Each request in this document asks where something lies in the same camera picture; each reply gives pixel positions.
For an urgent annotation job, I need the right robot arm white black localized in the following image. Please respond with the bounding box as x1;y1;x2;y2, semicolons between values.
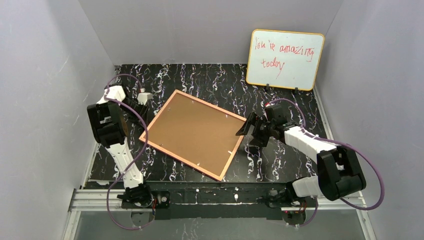
236;105;367;202

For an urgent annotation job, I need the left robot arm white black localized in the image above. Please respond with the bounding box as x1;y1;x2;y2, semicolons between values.
87;85;153;189

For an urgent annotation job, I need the pink wooden photo frame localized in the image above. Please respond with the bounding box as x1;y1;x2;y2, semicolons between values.
138;89;248;182

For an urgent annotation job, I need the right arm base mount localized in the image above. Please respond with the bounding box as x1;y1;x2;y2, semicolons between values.
264;190;308;213

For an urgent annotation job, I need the aluminium rail at front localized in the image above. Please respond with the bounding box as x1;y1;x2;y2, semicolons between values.
68;187;369;213

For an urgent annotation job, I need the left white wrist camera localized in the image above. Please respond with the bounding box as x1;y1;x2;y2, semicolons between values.
136;92;153;106

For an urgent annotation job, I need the whiteboard with red writing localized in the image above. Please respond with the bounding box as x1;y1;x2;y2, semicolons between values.
245;29;325;91

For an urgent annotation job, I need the brown backing board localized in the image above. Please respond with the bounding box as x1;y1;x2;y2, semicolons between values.
143;92;244;177

